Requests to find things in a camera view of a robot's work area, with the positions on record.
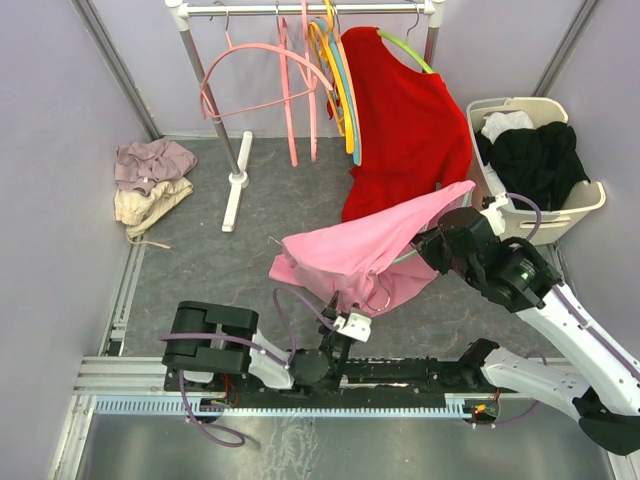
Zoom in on teal wavy hanger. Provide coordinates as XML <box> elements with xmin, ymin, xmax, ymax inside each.
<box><xmin>359</xmin><ymin>249</ymin><xmax>419</xmax><ymax>312</ymax></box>

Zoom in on pink t shirt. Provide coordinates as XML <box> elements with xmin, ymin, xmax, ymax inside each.
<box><xmin>269</xmin><ymin>180</ymin><xmax>475</xmax><ymax>316</ymax></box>

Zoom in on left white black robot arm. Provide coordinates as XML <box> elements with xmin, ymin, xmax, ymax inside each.
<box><xmin>160</xmin><ymin>301</ymin><xmax>355</xmax><ymax>395</ymax></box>

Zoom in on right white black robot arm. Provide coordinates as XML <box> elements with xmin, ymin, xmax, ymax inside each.
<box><xmin>411</xmin><ymin>207</ymin><xmax>639</xmax><ymax>456</ymax></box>

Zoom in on red t shirt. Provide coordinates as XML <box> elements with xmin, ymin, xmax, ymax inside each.
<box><xmin>341</xmin><ymin>27</ymin><xmax>472</xmax><ymax>222</ymax></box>

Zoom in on lime green hanger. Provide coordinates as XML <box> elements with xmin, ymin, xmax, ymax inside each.
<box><xmin>377</xmin><ymin>11</ymin><xmax>434</xmax><ymax>74</ymax></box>

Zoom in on pink hanger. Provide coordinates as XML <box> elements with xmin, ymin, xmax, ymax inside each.
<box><xmin>199</xmin><ymin>36</ymin><xmax>334</xmax><ymax>119</ymax></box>
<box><xmin>276</xmin><ymin>7</ymin><xmax>318</xmax><ymax>167</ymax></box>

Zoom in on yellow hanger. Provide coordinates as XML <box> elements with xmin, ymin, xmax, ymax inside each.
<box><xmin>307</xmin><ymin>1</ymin><xmax>360</xmax><ymax>160</ymax></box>

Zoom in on light blue hanger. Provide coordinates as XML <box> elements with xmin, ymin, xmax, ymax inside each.
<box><xmin>326</xmin><ymin>26</ymin><xmax>362</xmax><ymax>166</ymax></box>

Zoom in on cream laundry basket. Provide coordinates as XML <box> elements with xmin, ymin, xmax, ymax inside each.
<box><xmin>466</xmin><ymin>97</ymin><xmax>606</xmax><ymax>246</ymax></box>

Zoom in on black garment in basket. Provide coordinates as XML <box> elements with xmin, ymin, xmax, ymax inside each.
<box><xmin>475</xmin><ymin>121</ymin><xmax>589</xmax><ymax>211</ymax></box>

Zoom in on white metal clothes rack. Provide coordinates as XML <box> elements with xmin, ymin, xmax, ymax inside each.
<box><xmin>166</xmin><ymin>1</ymin><xmax>444</xmax><ymax>233</ymax></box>

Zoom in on beige crumpled garment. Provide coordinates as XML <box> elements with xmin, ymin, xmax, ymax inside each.
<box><xmin>114</xmin><ymin>178</ymin><xmax>194</xmax><ymax>250</ymax></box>

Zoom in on mauve crumpled garment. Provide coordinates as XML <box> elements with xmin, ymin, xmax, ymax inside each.
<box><xmin>114</xmin><ymin>138</ymin><xmax>198</xmax><ymax>196</ymax></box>

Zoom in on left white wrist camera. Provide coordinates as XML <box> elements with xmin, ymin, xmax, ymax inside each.
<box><xmin>334</xmin><ymin>310</ymin><xmax>372</xmax><ymax>343</ymax></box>

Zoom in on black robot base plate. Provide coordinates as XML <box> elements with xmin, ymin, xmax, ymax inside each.
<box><xmin>162</xmin><ymin>349</ymin><xmax>497</xmax><ymax>407</ymax></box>

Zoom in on light blue cable duct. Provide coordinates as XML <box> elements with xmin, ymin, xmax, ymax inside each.
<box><xmin>94</xmin><ymin>395</ymin><xmax>472</xmax><ymax>420</ymax></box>

